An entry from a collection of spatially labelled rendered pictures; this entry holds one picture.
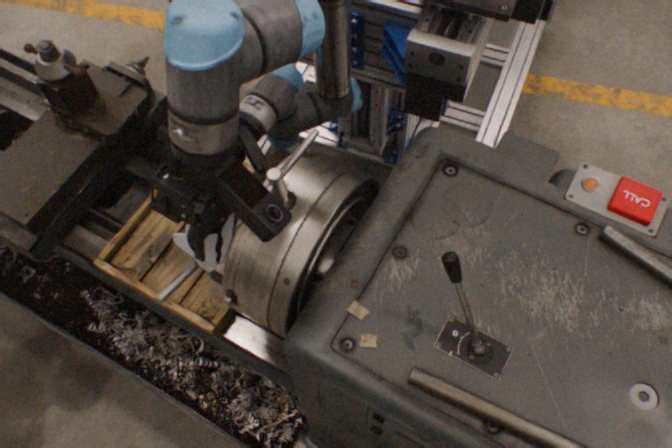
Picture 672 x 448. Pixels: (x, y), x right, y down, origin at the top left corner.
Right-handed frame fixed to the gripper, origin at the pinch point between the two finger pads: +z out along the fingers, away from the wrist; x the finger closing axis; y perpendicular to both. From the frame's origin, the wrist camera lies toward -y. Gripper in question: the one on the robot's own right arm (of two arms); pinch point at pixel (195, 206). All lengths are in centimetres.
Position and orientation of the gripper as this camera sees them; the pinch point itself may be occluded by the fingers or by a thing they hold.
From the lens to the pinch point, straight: 118.1
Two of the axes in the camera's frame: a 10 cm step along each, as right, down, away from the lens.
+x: -0.3, -4.7, -8.8
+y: -8.6, -4.4, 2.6
